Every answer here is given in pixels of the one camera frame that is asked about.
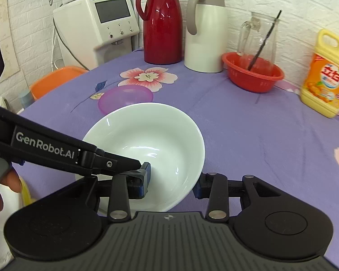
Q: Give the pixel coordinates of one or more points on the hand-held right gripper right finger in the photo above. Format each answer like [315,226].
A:
[199,187]

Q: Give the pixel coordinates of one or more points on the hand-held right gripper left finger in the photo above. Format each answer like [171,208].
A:
[147,177]

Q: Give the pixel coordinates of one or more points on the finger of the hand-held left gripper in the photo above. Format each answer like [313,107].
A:
[121,163]

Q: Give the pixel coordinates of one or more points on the plain white deep plate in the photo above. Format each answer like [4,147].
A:
[147,135]

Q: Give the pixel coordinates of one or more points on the yellow plastic plate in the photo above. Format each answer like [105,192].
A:
[25,192]

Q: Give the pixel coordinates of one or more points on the white floral print plate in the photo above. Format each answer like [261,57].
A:
[8,217]

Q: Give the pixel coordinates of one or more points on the person's left hand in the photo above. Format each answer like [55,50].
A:
[11,182]

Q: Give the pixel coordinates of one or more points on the grey blue cup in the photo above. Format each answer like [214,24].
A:
[26,100]

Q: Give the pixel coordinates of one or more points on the orange plastic basin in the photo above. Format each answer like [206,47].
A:
[53,82]

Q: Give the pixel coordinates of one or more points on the small purple plastic bowl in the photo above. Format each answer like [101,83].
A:
[124,97]

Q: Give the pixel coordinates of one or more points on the purple floral tablecloth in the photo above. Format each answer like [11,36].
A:
[243,135]

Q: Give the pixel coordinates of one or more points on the white water dispenser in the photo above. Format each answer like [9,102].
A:
[82,34]

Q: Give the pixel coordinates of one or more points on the red plastic basket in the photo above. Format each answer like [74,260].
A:
[254,80]

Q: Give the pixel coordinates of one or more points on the red thermos jug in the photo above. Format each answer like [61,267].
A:
[162,28]

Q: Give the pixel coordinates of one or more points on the white thermos jug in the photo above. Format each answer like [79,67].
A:
[206,42]

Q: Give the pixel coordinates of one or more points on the clear glass pitcher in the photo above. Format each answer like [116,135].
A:
[269,53]

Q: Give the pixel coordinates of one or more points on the yellow detergent bottle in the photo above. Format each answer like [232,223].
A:
[325,84]

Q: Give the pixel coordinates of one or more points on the black stirring stick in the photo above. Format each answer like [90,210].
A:
[266,36]

